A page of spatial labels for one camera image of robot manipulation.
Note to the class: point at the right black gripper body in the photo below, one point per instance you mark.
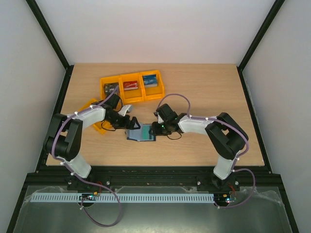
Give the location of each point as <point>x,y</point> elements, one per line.
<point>154,128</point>

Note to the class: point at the black frame post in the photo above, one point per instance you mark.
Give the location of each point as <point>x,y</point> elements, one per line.
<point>48,33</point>
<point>261,33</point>

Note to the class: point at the left black frame post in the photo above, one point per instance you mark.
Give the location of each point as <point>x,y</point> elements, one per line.
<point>48,33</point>

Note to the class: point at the yellow bin right of row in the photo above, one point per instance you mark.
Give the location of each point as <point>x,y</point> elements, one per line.
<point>153,93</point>

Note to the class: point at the black cards stack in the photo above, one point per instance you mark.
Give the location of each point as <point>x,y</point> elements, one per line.
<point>109,88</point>

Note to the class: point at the red cards stack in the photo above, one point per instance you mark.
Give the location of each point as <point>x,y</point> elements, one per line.
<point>130,85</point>

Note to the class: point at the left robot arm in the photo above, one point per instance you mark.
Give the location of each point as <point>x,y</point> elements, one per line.
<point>64,136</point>

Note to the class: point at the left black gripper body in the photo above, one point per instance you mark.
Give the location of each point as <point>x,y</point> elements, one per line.
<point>120,123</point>

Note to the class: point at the left controller board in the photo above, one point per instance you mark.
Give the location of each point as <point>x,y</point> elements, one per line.
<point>89,196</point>

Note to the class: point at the yellow bin leftmost of row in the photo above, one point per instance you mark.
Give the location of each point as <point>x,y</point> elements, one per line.
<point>104,80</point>

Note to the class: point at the yellow bin middle of row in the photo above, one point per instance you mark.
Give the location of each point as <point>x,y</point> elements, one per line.
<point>131,96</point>

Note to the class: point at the yellow bin of row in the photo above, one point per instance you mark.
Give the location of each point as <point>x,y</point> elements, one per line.
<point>153,93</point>
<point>104,80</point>
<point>131,96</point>

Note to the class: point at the right black frame post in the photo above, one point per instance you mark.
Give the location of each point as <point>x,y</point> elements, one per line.
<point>261,33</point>

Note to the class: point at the right controller board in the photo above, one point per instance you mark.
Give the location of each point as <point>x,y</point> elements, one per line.
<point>224,200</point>

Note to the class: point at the light blue slotted cable duct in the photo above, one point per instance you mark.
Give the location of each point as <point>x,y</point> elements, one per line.
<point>125,198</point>

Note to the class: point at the controller board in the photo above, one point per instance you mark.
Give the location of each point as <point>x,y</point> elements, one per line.
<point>89,196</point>
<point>224,200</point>

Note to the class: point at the teal card in holder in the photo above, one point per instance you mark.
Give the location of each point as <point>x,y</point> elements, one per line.
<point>146,136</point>

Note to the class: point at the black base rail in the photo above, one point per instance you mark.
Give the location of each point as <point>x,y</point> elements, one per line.
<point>201,178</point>

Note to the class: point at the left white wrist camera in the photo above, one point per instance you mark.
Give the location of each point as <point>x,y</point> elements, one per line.
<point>125,109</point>

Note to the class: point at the blue leather card holder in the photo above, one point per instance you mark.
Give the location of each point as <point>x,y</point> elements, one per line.
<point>136,135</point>

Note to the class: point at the blue cards stack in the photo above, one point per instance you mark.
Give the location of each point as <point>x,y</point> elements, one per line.
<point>150,80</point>

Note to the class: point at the separate yellow bin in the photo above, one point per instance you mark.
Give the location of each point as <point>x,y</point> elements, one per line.
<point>103,126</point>

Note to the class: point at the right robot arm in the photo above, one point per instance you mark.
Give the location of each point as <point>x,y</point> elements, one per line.
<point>227,137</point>

